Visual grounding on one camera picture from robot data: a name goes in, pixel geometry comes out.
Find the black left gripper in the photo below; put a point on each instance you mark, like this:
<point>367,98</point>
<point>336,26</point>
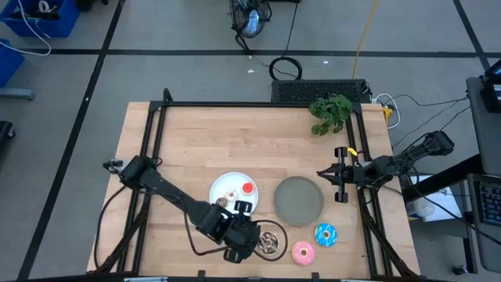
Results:
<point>231,231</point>

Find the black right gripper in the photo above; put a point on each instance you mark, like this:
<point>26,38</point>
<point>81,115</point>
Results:
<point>348,174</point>

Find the small chocolate frosted donut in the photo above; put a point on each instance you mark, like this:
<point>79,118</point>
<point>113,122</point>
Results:
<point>221,202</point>

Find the small white pink-sprinkled donut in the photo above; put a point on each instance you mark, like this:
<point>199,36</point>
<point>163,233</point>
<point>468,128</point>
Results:
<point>231,194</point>

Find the small red frosted donut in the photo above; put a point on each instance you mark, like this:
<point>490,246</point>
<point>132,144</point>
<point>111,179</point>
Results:
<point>248,188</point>

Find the large pink frosted donut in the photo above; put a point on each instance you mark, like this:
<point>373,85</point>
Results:
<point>303,253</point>

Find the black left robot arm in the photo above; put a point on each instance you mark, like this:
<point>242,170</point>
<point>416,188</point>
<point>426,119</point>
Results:
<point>168,190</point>

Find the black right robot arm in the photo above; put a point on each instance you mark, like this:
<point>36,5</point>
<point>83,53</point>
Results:
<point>411,154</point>

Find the large chocolate pink-drizzled donut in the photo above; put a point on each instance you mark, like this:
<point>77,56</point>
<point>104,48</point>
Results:
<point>270,243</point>

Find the yellow tab on gripper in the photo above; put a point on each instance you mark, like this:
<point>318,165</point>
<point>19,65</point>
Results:
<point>352,151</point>

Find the grey round plate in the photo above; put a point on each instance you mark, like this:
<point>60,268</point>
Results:
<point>298,201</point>

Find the white round plate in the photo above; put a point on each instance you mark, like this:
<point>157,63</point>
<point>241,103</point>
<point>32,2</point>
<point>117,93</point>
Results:
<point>231,182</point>

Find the large blue frosted donut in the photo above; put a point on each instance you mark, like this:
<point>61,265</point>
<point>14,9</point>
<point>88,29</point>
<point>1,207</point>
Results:
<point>326,235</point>

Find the green potted plant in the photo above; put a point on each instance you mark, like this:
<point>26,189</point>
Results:
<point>330,111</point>

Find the black computer tower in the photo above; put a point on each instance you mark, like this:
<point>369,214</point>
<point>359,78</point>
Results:
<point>321,91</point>

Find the white paper sheets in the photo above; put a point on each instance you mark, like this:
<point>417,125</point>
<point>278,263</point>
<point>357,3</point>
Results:
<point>442,199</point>

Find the grey side desk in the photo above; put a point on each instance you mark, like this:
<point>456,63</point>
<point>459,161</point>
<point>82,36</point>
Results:
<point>483,129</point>

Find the black keyboard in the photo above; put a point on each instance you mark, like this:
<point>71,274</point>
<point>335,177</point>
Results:
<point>491,203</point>

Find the grey keyboard desk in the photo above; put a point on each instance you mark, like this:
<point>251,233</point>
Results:
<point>485,246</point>

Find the black floor fan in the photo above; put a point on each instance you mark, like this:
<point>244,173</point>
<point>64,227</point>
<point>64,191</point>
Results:
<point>250,17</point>

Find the large blue storage bin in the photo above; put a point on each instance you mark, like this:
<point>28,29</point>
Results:
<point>58,25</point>

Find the black metal table frame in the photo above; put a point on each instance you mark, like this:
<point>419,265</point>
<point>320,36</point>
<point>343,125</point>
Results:
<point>254,105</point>

